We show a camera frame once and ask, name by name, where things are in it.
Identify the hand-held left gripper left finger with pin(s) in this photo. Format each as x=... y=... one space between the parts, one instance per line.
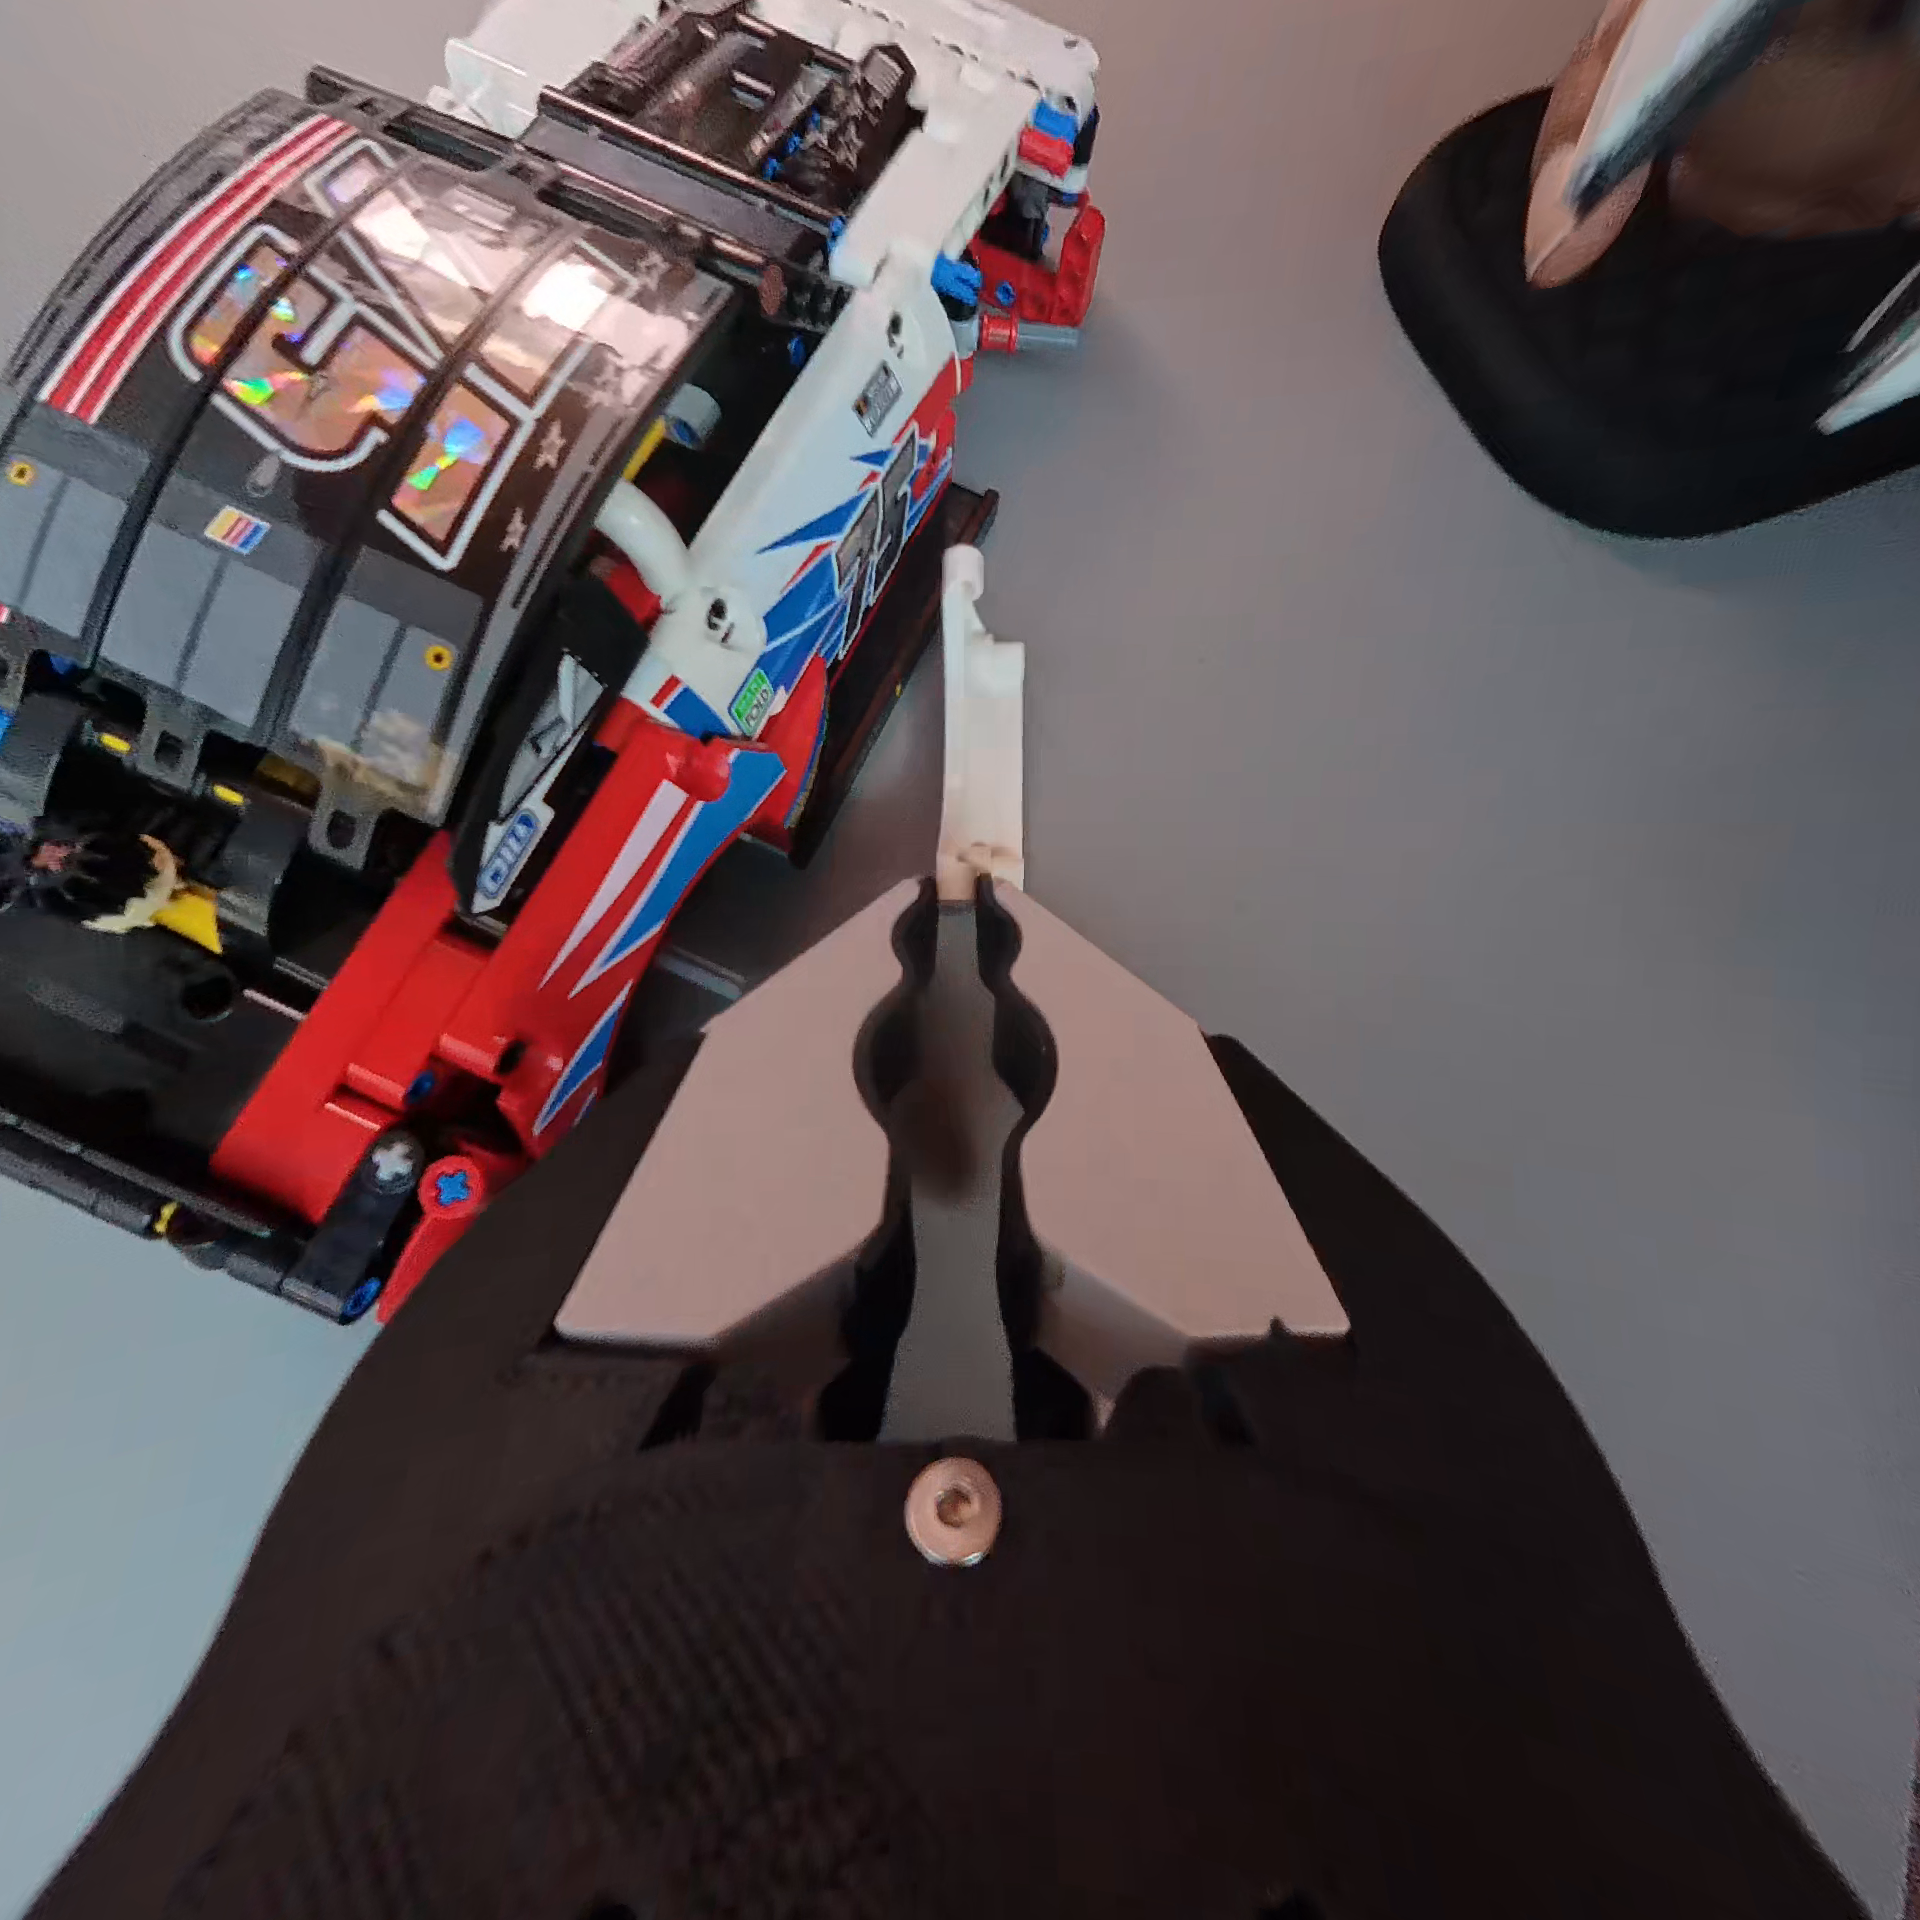
x=722 y=1171

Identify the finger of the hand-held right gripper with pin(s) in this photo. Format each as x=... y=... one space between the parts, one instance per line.
x=1575 y=194
x=1875 y=376

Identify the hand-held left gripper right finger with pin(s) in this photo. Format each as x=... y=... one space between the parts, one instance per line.
x=1171 y=1184

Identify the white curved brick piece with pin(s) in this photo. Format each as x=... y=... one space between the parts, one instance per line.
x=984 y=721

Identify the toy brick race car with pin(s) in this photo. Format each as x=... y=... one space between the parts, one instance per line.
x=452 y=450

